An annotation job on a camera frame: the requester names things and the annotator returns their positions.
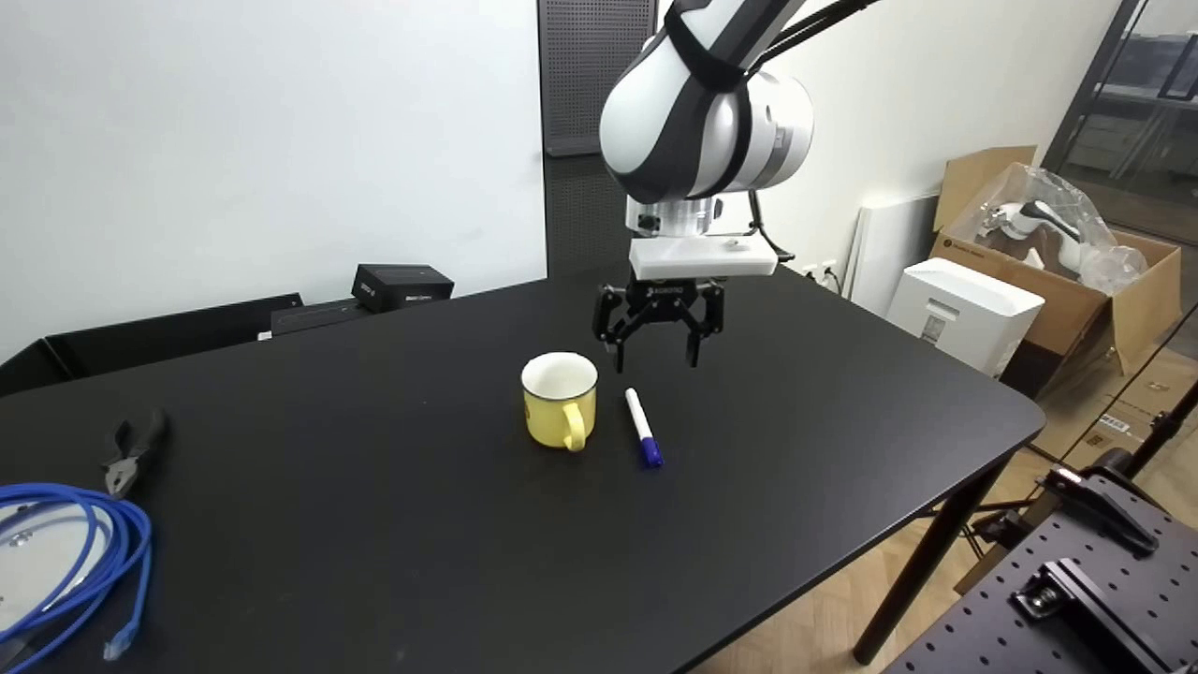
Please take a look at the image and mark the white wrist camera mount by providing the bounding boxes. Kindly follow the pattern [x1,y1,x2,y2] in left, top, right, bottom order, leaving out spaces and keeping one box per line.
[629,235,779,281]

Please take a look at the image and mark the clear plastic wrap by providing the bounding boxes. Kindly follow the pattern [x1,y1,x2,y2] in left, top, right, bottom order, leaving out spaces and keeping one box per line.
[970,166,1151,296]

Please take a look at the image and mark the dark vertical pillar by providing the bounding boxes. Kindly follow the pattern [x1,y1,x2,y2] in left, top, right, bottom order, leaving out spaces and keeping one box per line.
[534,0,659,276]

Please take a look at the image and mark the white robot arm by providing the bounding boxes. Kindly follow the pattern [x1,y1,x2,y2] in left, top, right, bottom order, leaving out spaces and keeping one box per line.
[592,0,874,363]

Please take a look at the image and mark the blue coiled ethernet cable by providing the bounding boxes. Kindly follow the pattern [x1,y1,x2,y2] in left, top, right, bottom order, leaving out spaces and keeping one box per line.
[0,481,157,674]

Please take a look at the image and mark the small black box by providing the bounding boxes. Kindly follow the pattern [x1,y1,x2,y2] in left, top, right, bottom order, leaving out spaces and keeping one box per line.
[352,261,454,313]

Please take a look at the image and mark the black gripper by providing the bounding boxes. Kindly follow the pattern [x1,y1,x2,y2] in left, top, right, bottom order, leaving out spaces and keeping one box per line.
[592,281,724,376]

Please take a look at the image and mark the white blue-capped marker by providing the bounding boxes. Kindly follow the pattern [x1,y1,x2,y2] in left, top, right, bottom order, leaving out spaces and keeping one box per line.
[620,384,662,468]

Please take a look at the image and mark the black table leg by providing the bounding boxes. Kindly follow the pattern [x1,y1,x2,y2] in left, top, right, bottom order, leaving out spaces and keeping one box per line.
[851,456,1008,665]

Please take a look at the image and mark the yellow enamel mug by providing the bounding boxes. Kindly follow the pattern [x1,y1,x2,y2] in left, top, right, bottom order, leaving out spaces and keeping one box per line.
[522,352,598,452]

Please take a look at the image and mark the black perforated breadboard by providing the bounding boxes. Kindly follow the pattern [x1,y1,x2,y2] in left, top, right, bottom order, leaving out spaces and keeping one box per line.
[884,473,1198,674]

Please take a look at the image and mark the white box device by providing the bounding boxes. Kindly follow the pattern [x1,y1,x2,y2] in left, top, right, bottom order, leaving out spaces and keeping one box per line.
[886,258,1043,378]

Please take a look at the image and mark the white flat panel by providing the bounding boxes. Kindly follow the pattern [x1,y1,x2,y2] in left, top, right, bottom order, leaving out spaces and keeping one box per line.
[845,196,936,313]

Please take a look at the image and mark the black pliers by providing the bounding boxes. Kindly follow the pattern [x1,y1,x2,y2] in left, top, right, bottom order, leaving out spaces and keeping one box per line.
[104,412,172,498]

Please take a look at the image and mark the open cardboard box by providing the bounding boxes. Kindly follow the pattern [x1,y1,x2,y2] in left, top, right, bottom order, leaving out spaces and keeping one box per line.
[932,145,1184,372]

